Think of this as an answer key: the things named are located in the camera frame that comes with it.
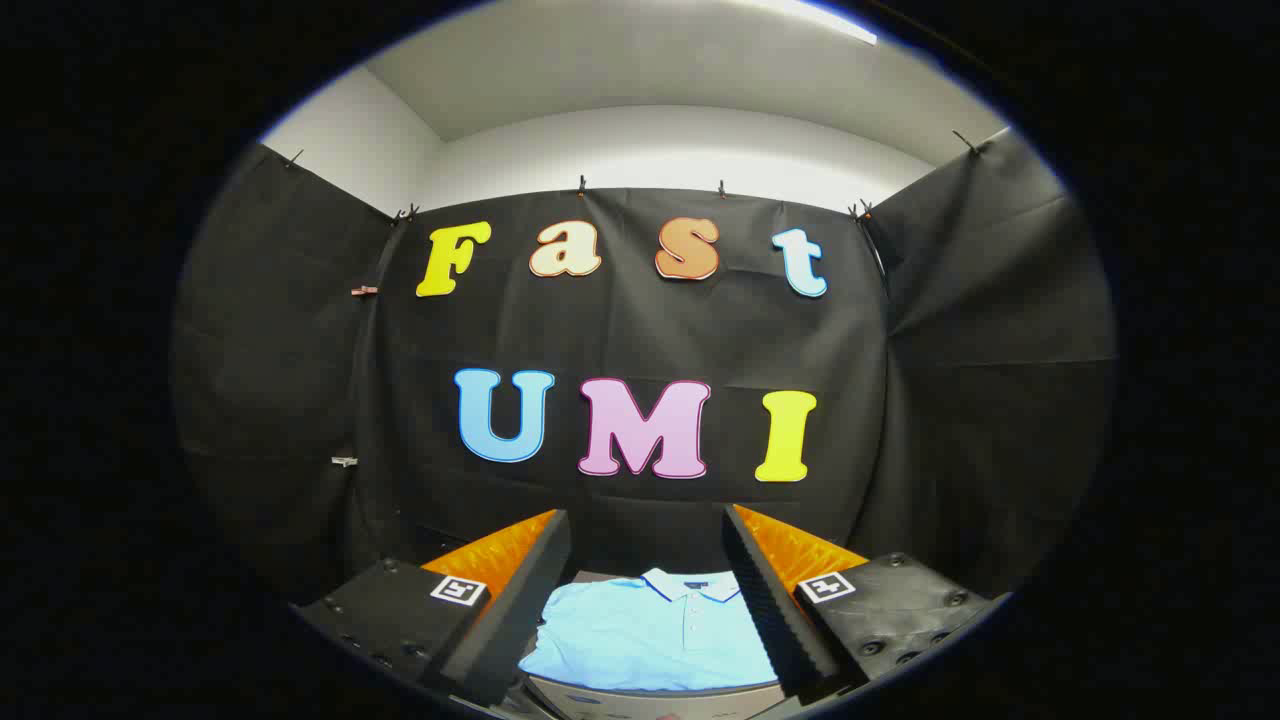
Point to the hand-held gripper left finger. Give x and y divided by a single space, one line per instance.
520 610

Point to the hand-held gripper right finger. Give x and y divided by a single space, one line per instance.
775 610

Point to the light blue polo shirt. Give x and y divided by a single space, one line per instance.
650 640

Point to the grey flat-topped stand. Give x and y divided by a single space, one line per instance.
650 704

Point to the black backdrop cloth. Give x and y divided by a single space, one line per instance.
640 340

